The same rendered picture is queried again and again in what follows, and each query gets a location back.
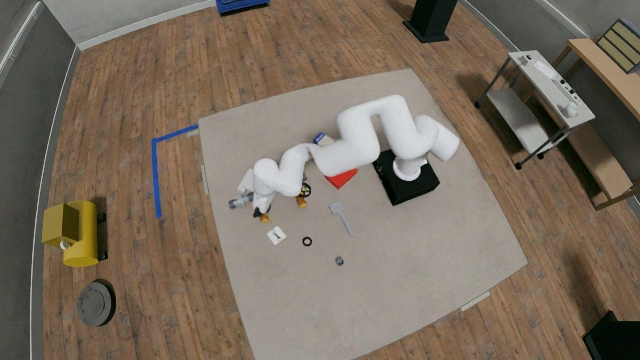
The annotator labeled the grey pipe manifold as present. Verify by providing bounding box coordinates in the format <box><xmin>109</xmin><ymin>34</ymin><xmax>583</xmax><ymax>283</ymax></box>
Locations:
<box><xmin>228</xmin><ymin>173</ymin><xmax>311</xmax><ymax>224</ymax></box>

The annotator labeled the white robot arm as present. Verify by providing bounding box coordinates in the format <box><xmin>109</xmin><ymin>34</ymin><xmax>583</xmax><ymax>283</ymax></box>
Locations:
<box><xmin>237</xmin><ymin>95</ymin><xmax>459</xmax><ymax>200</ymax></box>

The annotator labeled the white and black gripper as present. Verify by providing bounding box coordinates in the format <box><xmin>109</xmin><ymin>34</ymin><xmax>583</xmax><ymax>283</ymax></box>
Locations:
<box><xmin>253</xmin><ymin>192</ymin><xmax>273</xmax><ymax>218</ymax></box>

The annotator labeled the white square tag with gold chain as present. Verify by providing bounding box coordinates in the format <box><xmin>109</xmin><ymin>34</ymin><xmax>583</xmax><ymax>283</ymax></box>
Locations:
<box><xmin>267</xmin><ymin>218</ymin><xmax>286</xmax><ymax>245</ymax></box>

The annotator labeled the red rectangular block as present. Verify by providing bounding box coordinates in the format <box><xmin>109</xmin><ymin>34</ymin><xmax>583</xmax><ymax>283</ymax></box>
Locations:
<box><xmin>325</xmin><ymin>168</ymin><xmax>358</xmax><ymax>190</ymax></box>

